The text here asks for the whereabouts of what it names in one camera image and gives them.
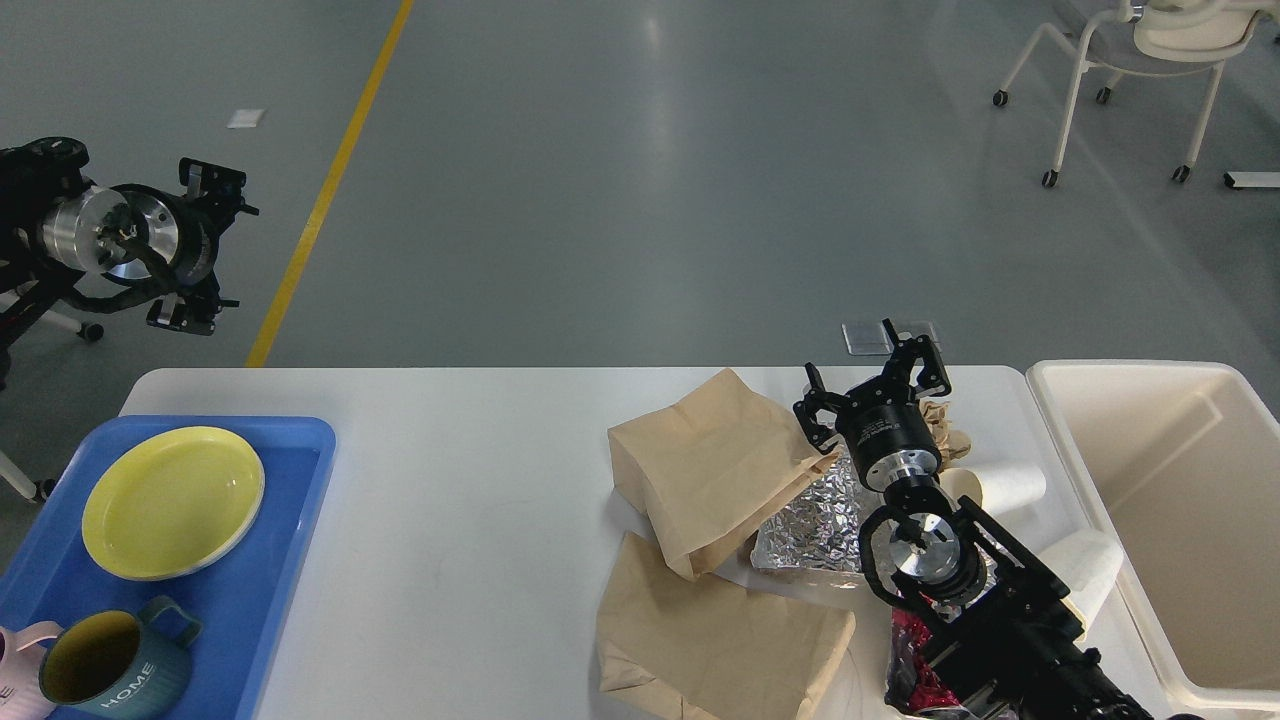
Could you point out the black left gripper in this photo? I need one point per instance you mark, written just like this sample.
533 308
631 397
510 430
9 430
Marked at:
185 231

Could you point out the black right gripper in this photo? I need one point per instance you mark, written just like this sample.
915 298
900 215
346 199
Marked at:
888 444

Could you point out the brown paper bag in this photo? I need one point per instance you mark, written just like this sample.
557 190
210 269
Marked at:
710 469
710 648

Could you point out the yellow plastic plate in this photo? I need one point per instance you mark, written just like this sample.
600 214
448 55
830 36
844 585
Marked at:
188 448

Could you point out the teal green mug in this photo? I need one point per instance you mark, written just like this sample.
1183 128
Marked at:
122 665

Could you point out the pink mug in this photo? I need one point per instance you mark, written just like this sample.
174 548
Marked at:
21 659

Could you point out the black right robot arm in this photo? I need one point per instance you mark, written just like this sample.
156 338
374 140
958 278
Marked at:
1003 634

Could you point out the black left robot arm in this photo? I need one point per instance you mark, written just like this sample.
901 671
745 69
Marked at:
105 248

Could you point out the metal floor socket plate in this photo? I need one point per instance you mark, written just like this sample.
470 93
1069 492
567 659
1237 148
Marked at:
865 339

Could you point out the crumpled brown paper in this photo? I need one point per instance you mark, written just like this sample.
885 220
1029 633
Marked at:
953 443

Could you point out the crumpled aluminium foil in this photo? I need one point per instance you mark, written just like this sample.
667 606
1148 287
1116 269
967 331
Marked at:
815 537

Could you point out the white chair leg with caster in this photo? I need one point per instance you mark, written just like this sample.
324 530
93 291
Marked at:
88 332

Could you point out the upper white paper cup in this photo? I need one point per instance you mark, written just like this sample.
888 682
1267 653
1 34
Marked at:
997 487

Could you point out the white paper cup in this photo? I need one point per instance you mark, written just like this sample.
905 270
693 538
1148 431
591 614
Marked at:
997 487
1087 562

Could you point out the lower white paper cup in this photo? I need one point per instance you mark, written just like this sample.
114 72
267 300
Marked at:
1087 562

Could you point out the red foil snack wrapper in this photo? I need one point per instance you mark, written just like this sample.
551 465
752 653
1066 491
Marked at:
912 687

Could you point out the pink plate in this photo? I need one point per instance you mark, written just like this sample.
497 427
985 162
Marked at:
161 525

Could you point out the beige plastic bin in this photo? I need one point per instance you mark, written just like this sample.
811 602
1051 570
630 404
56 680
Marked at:
1179 462

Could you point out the white bar on floor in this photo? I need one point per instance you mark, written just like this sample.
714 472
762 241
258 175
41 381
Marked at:
1252 179

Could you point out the white rolling chair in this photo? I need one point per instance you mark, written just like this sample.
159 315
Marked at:
1155 39

